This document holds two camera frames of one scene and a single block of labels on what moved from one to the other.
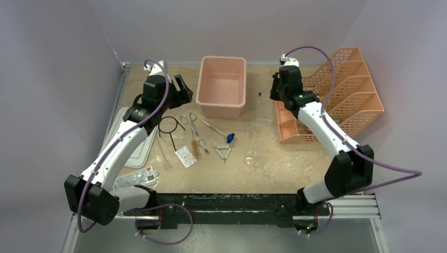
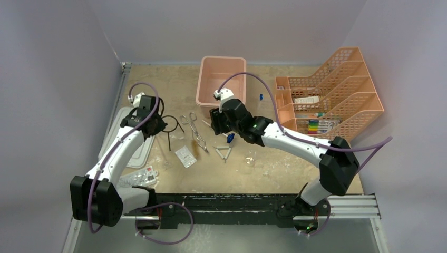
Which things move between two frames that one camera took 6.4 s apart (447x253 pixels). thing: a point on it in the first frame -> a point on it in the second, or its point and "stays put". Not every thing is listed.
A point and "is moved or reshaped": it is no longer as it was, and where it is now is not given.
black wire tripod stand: (177, 123) is moved or reshaped
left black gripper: (182, 97) -> (160, 127)
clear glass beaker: (251, 157) stays put
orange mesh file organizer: (353, 101) stays put
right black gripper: (276, 80) -> (217, 118)
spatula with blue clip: (230, 137) stays put
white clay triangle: (228, 147) stays put
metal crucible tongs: (192, 117) stays put
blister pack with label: (146, 176) stays put
